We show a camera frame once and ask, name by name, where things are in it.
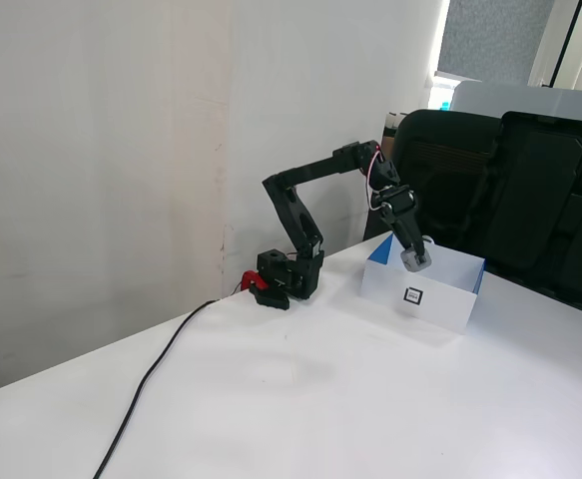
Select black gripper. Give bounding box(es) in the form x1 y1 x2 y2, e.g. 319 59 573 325
371 184 432 256

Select gray hollow block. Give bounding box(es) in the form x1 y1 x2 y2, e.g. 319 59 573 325
398 246 434 273

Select blue and white cardboard box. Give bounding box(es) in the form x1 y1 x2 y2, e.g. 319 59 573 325
358 232 487 335

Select brown cardboard box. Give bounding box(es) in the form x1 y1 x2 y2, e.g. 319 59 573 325
381 111 403 157

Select black office chair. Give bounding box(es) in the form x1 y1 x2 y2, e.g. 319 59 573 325
363 108 502 263

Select black plastic case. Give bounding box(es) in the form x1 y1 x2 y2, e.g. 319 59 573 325
483 110 582 321

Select red and black table clamp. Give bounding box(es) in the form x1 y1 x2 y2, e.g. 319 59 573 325
239 269 292 311

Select white partition panel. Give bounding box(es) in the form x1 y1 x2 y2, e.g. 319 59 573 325
451 79 582 126

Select gray window blind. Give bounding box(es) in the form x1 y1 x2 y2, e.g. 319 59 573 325
436 0 557 87

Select white and red servo wire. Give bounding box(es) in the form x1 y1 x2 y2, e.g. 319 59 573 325
366 148 387 212

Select black power cable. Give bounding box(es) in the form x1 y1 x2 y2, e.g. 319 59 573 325
92 297 221 479

